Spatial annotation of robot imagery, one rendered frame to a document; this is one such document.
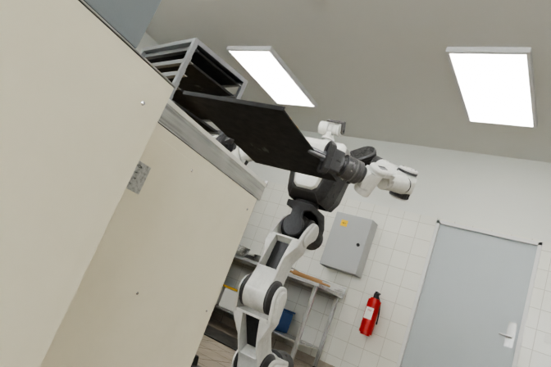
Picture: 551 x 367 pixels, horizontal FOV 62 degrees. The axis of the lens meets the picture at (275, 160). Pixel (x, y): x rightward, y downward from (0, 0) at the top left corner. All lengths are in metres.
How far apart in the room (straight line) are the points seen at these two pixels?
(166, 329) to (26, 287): 0.62
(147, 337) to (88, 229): 0.55
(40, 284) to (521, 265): 5.23
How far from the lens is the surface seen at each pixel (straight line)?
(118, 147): 0.72
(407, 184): 1.86
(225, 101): 1.50
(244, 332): 2.11
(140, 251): 1.10
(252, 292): 1.97
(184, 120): 1.12
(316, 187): 2.09
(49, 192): 0.67
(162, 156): 1.07
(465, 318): 5.57
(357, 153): 2.14
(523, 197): 5.81
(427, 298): 5.66
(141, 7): 0.73
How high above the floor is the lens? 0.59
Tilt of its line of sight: 15 degrees up
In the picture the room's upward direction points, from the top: 21 degrees clockwise
